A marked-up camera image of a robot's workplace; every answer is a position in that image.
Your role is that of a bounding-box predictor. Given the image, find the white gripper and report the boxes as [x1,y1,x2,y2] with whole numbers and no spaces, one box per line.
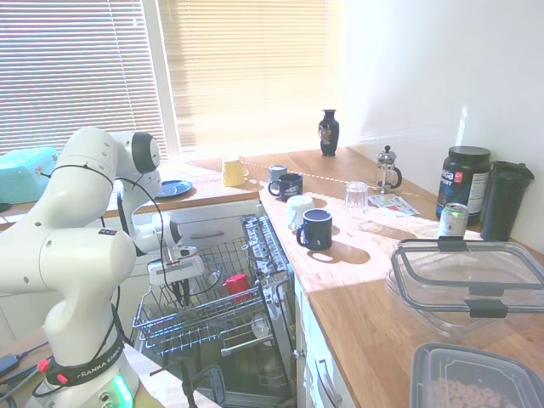
[147,254,205,308]

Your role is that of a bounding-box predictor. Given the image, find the red mug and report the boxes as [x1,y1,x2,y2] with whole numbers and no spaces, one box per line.
[218,274,255,303]

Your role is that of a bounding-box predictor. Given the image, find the open dishwasher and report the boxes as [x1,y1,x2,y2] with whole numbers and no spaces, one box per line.
[127,213,301,408]

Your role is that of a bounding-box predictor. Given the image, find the yellow mug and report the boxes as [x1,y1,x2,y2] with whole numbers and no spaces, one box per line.
[220,156,251,188]

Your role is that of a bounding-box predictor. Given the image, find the white mug lying sideways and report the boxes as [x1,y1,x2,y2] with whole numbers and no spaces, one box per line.
[285,195,316,231]

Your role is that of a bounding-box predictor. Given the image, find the plain navy mug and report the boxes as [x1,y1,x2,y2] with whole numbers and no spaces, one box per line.
[296,208,334,252]

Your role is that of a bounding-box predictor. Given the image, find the navy mug with white print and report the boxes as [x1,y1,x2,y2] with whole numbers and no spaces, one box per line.
[267,173,304,202]

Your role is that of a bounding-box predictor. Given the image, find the grey mug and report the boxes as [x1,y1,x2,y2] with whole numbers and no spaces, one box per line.
[267,163,290,183]

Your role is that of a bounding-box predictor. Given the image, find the white bowl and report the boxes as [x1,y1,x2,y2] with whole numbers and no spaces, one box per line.
[249,313,271,341]

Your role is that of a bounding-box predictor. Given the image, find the blue plate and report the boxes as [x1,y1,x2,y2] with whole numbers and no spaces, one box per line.
[154,179,195,201]

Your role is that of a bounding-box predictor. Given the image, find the teal plastic container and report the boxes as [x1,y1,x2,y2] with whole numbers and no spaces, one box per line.
[0,146,61,206]

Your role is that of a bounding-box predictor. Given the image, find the clear drinking glass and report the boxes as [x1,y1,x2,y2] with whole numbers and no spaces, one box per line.
[343,180,369,216]

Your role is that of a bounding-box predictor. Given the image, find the dark blue painted vase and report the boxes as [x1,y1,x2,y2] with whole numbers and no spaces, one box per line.
[318,109,342,158]

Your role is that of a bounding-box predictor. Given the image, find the cream window blind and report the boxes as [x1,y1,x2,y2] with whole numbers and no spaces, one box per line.
[156,0,343,159]

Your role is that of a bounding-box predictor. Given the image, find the printed paper leaflet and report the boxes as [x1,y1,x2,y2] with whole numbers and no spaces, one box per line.
[366,193,422,219]

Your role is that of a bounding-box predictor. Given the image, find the glass french press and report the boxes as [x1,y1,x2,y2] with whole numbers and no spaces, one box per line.
[375,144,403,195]

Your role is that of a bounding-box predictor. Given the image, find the clear plastic container base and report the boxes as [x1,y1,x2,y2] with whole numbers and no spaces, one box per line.
[384,270,544,342]

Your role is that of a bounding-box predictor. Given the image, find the white window blind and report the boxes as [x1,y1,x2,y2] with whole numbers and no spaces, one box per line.
[0,0,170,157]

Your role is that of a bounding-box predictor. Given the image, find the white and green drink can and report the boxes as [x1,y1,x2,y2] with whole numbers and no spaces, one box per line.
[437,201,469,240]

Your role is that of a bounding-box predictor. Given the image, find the clear container with clip lid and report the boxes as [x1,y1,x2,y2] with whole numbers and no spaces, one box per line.
[390,236,544,319]

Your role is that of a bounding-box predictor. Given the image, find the grey lidded cereal container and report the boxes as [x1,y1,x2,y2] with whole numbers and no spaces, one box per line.
[409,342,544,408]

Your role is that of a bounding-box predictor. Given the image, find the black protein powder tub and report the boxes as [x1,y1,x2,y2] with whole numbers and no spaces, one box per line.
[435,145,493,222]

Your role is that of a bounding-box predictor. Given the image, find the black shaker bottle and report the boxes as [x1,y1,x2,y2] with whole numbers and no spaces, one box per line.
[479,160,536,242]

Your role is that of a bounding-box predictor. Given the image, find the wire dishwasher rack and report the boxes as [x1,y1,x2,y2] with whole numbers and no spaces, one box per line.
[132,236,278,359]

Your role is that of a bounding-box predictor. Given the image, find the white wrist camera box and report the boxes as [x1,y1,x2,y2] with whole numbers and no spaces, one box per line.
[162,245,199,261]

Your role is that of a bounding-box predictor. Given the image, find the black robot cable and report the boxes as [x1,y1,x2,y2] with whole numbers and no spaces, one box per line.
[33,160,190,383]

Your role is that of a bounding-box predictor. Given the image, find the black camera stand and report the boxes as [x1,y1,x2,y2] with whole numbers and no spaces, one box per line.
[149,356,227,408]

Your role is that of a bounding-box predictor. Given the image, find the red cable clamp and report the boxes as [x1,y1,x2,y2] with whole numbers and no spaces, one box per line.
[37,359,72,387]

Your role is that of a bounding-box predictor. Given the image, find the blue cable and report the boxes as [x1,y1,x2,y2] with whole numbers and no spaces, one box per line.
[0,341,51,363]

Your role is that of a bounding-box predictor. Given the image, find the silver cabinet door handle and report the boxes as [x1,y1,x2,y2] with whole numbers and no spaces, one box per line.
[314,358,344,408]

